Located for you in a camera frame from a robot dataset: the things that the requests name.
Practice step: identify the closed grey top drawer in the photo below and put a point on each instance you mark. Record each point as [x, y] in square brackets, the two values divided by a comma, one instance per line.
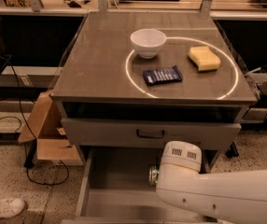
[121, 133]

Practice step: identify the white bowl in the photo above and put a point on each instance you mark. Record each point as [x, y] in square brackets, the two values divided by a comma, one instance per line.
[148, 42]

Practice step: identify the grey drawer cabinet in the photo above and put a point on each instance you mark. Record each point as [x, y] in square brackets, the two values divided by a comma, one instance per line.
[103, 76]

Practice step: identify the white sneaker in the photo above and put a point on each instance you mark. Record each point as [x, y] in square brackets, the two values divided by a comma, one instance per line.
[11, 207]

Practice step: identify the brown cardboard box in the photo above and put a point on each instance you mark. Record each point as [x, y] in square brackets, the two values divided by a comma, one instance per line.
[44, 126]

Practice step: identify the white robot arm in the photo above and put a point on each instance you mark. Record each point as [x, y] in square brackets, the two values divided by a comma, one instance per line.
[239, 197]

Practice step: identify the black drawer handle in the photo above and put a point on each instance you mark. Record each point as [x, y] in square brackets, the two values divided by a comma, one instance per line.
[158, 135]

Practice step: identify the blue snack packet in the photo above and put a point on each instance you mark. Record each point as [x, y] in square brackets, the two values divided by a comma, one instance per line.
[162, 75]

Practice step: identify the green soda can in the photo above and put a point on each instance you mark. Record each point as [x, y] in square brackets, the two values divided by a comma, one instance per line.
[153, 174]

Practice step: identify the yellow sponge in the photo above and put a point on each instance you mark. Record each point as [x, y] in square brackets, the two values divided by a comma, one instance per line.
[204, 58]

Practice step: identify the open grey middle drawer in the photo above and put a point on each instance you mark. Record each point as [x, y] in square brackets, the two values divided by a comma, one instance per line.
[115, 190]

